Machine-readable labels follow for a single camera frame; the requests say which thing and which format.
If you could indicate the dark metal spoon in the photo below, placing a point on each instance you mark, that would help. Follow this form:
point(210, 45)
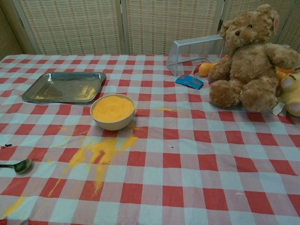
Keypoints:
point(23, 166)

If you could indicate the cream ceramic bowl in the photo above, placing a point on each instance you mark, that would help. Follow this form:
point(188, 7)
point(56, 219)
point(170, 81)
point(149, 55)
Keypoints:
point(112, 126)

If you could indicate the yellow powder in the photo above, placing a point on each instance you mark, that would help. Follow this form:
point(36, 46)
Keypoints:
point(105, 147)

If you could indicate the blue card package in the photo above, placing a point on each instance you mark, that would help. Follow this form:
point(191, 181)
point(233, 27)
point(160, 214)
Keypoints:
point(187, 80)

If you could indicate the red white checkered tablecloth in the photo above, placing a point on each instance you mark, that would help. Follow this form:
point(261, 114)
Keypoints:
point(187, 175)

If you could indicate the silver mesh metal rack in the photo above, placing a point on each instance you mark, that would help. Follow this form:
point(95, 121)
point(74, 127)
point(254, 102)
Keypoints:
point(187, 42)

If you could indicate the stainless steel rectangular tray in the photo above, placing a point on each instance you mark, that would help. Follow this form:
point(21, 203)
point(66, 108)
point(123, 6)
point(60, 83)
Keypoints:
point(58, 86)

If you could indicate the brown teddy bear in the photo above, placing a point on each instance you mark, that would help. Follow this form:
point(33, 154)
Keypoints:
point(250, 65)

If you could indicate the woven bamboo folding screen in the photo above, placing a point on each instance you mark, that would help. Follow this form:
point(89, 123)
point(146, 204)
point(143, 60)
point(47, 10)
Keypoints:
point(70, 23)

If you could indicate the yellow plush toy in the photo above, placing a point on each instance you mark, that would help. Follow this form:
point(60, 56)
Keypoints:
point(293, 98)

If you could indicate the small black scrap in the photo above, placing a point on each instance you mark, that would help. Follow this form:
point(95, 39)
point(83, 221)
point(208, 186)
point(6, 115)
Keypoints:
point(8, 145)

